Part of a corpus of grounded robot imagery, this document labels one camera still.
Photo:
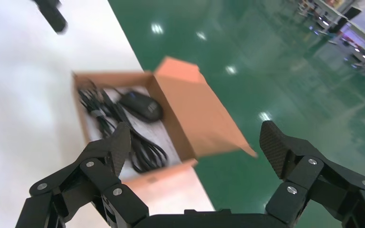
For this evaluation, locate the brown cardboard storage box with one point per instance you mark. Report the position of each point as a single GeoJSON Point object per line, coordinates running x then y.
{"type": "Point", "coordinates": [198, 119]}

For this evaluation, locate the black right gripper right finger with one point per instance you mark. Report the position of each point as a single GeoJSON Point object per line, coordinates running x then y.
{"type": "Point", "coordinates": [308, 176]}

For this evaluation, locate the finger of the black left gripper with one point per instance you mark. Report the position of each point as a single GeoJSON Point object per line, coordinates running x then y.
{"type": "Point", "coordinates": [52, 15]}

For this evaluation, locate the background workbench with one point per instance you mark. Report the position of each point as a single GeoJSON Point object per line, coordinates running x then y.
{"type": "Point", "coordinates": [343, 22]}

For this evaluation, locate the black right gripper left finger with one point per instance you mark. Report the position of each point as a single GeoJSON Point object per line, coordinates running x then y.
{"type": "Point", "coordinates": [97, 176]}

